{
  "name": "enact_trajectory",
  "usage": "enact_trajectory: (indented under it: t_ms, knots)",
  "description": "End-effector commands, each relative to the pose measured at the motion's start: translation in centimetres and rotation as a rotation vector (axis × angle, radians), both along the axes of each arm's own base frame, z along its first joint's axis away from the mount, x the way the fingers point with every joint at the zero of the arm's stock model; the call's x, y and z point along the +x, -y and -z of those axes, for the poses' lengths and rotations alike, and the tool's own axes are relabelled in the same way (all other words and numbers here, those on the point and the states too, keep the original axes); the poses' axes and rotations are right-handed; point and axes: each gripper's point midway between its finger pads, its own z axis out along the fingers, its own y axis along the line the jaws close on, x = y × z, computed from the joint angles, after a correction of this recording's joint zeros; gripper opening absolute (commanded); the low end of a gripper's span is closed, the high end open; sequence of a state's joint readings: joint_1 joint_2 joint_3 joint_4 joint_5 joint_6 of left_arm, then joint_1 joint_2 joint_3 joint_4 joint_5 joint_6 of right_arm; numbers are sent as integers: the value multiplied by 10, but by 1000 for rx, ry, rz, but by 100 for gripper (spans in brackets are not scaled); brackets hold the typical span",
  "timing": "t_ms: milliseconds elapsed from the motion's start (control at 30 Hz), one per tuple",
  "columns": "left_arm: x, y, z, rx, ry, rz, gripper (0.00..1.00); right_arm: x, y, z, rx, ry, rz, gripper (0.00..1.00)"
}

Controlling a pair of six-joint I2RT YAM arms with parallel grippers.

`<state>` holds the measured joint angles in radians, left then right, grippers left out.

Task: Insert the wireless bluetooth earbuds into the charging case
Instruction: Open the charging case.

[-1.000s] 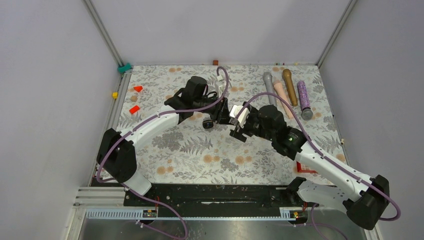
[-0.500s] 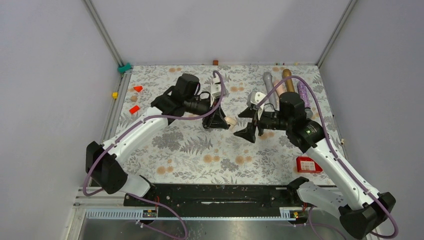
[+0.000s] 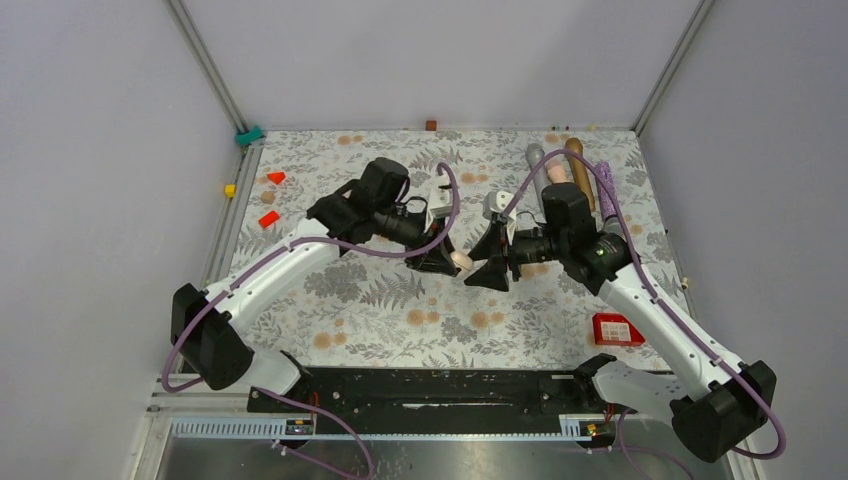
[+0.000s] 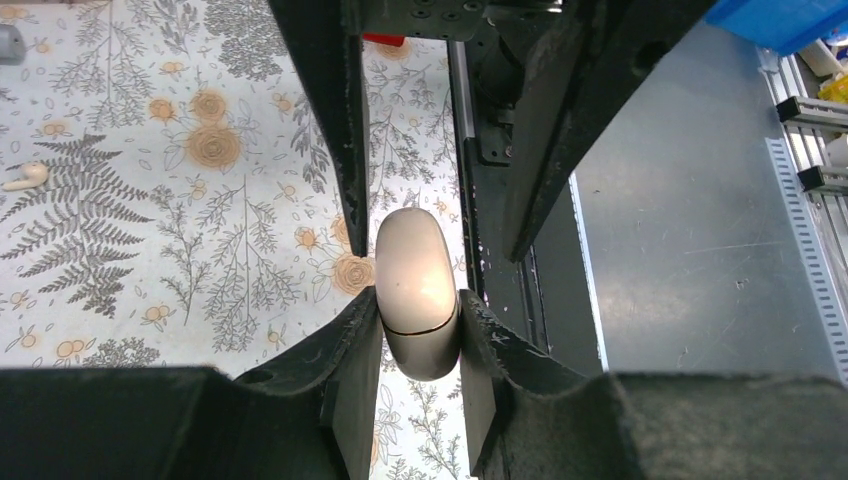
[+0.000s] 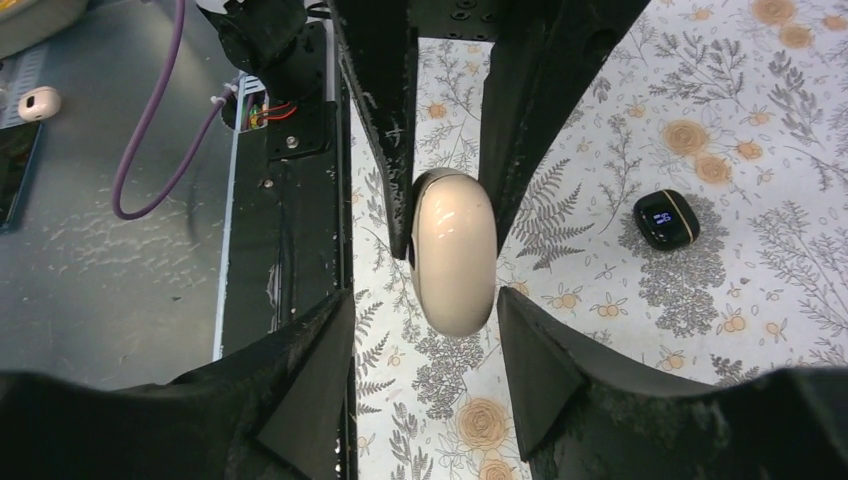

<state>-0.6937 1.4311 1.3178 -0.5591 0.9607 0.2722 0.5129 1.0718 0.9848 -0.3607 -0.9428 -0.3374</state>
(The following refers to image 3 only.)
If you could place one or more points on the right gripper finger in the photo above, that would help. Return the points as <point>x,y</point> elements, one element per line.
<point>491,275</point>
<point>492,242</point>

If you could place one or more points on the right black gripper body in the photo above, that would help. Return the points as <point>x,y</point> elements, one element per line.
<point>531,245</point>

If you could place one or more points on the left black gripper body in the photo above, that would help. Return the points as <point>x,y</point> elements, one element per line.
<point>407,228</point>

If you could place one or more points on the pink earbud charging case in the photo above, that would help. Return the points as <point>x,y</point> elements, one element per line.
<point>462,261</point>

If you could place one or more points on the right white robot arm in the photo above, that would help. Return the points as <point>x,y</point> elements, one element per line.
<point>714,402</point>

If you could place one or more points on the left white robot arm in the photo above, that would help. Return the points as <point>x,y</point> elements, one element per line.
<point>366,215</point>

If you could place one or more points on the pink toy microphone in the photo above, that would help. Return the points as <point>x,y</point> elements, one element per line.
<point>557,173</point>

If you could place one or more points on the purple glitter toy microphone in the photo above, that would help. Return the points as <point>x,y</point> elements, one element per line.
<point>608,202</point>

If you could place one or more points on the gold toy microphone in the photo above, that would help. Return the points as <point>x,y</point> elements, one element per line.
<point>579,171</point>

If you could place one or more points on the grey toy microphone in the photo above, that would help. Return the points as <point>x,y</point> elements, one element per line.
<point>534,155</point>

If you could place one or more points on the floral patterned mat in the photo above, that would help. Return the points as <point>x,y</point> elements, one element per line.
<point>375,312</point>

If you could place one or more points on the red plastic box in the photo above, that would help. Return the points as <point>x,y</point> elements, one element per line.
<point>613,329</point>

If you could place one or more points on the red block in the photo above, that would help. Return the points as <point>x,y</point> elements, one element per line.
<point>269,219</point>

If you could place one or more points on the orange triangular block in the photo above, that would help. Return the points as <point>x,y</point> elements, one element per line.
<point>276,177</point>

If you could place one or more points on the teal clamp block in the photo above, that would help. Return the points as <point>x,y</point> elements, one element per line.
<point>248,137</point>

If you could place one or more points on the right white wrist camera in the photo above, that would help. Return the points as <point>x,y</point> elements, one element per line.
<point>494,209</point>

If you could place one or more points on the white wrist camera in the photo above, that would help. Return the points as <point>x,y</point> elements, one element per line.
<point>494,209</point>
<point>441,204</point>

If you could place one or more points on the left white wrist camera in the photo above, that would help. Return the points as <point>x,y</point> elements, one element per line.
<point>441,204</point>

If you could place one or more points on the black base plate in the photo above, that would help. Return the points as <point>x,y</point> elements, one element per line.
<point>409,401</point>

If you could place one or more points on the aluminium frame rail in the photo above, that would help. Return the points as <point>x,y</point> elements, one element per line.
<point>197,47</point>

